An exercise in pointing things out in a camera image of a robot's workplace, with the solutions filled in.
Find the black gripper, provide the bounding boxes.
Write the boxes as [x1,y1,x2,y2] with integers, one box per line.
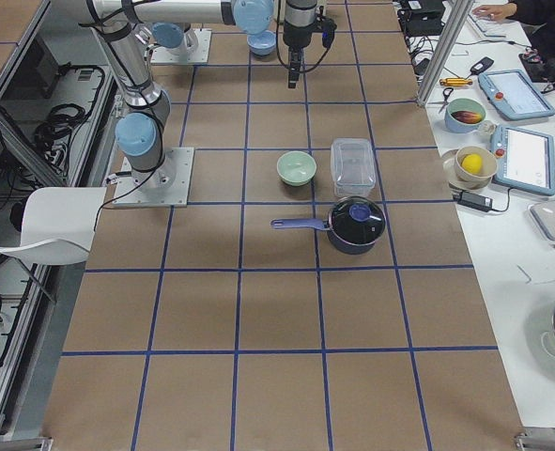
[284,0,337,89]

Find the green bowl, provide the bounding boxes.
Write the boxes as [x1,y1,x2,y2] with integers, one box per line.
[276,150,316,187]

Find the blue bowl with fruit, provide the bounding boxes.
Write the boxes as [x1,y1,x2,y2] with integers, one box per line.
[444,98,486,133]

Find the beige bowl with lemon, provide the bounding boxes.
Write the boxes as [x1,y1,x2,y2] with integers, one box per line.
[454,146,498,183]

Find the person hand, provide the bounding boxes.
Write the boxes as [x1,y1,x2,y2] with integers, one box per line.
[471,4,516,22]

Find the clear plastic container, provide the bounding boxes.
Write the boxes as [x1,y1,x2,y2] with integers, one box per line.
[331,138,377,197]

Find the scissors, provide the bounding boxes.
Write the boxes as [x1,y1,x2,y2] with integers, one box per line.
[439,86,454,112]

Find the purple saucepan with lid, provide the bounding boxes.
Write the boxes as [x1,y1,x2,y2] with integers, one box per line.
[270,195,386,255]

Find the beige plate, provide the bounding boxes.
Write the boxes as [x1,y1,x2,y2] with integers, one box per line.
[441,149,491,191]

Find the small white cup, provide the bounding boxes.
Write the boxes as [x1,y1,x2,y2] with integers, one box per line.
[476,120,497,139]

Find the white keyboard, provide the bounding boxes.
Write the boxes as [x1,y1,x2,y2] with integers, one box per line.
[468,13,507,39]

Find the upper teach pendant tablet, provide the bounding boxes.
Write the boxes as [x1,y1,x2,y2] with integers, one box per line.
[477,70,555,120]

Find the teach pendant tablet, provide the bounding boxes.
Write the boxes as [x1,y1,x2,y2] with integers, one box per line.
[477,70,555,120]
[490,125,555,196]

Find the black power adapter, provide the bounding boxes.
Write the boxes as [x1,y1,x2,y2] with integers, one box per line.
[453,191,493,212]

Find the lower teach pendant tablet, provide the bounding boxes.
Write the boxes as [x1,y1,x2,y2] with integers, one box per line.
[490,125,555,196]

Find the white chair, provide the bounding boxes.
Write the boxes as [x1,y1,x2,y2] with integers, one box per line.
[0,187,106,266]

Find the orange handled tool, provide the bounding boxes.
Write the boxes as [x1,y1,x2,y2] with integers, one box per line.
[439,77,473,87]

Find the aluminium frame post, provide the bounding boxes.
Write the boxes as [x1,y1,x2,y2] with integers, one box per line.
[416,0,473,107]

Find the black cable bundle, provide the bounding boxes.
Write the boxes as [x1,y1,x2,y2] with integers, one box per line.
[33,102,88,163]

